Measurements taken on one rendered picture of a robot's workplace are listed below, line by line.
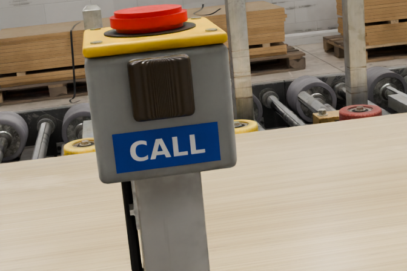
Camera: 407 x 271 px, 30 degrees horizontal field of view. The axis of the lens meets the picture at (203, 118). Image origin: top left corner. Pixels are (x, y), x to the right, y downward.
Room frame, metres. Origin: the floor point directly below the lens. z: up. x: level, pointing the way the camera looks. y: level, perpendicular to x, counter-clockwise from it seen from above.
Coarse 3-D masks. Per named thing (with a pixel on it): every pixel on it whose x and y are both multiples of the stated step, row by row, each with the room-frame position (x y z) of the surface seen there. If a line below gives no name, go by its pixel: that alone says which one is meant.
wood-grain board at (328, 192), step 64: (320, 128) 1.31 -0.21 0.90; (384, 128) 1.27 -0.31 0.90; (0, 192) 1.12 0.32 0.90; (64, 192) 1.09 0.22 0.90; (256, 192) 1.01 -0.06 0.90; (320, 192) 0.99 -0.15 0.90; (384, 192) 0.96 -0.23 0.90; (0, 256) 0.87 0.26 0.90; (64, 256) 0.85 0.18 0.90; (128, 256) 0.83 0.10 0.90; (256, 256) 0.80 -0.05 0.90; (320, 256) 0.78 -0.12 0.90; (384, 256) 0.77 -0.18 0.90
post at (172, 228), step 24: (144, 192) 0.38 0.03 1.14; (168, 192) 0.38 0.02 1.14; (192, 192) 0.38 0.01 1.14; (144, 216) 0.38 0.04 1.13; (168, 216) 0.38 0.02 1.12; (192, 216) 0.38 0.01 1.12; (144, 240) 0.38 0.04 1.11; (168, 240) 0.38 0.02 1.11; (192, 240) 0.38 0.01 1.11; (144, 264) 0.38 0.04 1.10; (168, 264) 0.38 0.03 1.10; (192, 264) 0.38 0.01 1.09
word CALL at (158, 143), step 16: (176, 128) 0.36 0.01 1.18; (192, 128) 0.36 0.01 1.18; (208, 128) 0.36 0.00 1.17; (128, 144) 0.36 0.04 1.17; (144, 144) 0.36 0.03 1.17; (160, 144) 0.36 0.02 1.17; (176, 144) 0.36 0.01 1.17; (192, 144) 0.36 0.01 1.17; (208, 144) 0.36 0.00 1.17; (128, 160) 0.36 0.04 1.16; (144, 160) 0.36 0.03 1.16; (160, 160) 0.36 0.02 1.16; (176, 160) 0.36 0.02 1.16; (192, 160) 0.36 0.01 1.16; (208, 160) 0.36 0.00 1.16
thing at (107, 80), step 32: (96, 32) 0.41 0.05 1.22; (160, 32) 0.38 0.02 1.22; (192, 32) 0.37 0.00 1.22; (224, 32) 0.36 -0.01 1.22; (96, 64) 0.36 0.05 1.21; (192, 64) 0.36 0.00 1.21; (224, 64) 0.36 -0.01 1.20; (96, 96) 0.36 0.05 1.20; (128, 96) 0.36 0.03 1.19; (224, 96) 0.36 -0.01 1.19; (96, 128) 0.36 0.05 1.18; (128, 128) 0.36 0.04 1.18; (160, 128) 0.36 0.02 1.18; (224, 128) 0.36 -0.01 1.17; (224, 160) 0.36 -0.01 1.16
